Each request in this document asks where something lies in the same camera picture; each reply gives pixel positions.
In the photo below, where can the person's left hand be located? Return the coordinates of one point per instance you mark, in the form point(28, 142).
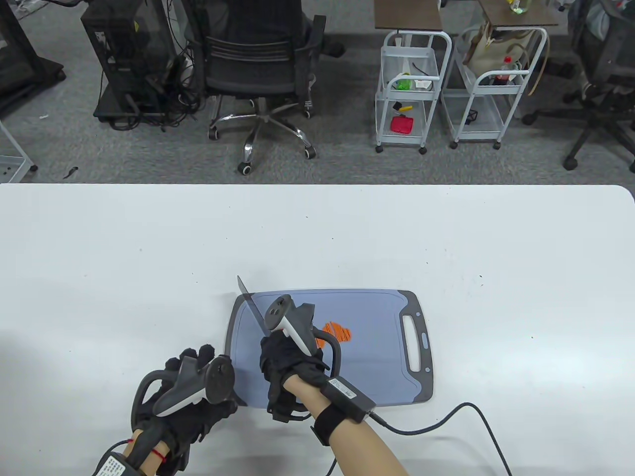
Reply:
point(193, 426)

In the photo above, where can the person's right hand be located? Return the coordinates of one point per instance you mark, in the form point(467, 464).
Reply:
point(280, 364)

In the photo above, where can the black kitchen knife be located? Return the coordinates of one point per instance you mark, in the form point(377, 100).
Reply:
point(252, 305)

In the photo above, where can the blue grey cutting board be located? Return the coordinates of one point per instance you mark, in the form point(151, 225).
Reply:
point(382, 367)

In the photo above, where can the person's left forearm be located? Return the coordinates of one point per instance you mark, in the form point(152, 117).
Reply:
point(154, 458)

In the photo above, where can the person's right forearm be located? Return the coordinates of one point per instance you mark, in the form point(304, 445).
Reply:
point(362, 453)

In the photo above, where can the grey white right controller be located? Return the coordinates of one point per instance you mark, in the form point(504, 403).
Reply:
point(297, 329)

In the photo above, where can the grey white controller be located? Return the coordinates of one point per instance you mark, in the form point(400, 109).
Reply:
point(297, 329)
point(178, 389)

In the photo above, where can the grey white left controller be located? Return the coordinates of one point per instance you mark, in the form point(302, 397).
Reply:
point(178, 389)

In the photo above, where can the white rolling cart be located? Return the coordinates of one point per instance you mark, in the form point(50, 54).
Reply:
point(414, 144)
point(476, 138)

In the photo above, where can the red pouch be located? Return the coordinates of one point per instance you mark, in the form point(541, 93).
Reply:
point(402, 124)

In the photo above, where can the black floor scrap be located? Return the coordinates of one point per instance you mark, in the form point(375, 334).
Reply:
point(72, 172)

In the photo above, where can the yellow black tool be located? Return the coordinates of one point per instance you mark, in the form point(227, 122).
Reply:
point(406, 108)

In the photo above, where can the black office chair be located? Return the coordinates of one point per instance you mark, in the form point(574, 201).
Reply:
point(253, 74)
point(598, 116)

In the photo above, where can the green packet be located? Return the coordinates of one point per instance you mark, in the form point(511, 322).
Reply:
point(404, 84)

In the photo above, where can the small white box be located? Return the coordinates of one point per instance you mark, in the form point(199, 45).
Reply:
point(422, 85)

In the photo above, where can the black computer tower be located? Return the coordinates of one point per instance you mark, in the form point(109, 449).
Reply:
point(124, 49)

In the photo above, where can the red capped soda bottle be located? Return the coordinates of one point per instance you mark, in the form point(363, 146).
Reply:
point(507, 72)

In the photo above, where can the brown wooden desk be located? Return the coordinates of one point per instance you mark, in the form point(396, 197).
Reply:
point(536, 17)
point(407, 15)

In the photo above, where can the beige bag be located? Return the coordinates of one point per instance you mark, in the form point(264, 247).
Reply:
point(486, 54)

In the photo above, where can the black rolling stand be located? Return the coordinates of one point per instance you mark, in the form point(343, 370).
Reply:
point(20, 69)

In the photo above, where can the yellow green bottle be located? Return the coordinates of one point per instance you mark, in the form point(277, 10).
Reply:
point(518, 6)

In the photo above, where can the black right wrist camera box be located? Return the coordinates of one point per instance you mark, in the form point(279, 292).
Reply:
point(347, 396)

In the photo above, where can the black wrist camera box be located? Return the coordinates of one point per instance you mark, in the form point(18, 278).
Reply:
point(114, 467)
point(347, 396)

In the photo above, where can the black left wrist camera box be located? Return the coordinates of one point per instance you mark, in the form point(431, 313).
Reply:
point(114, 467)

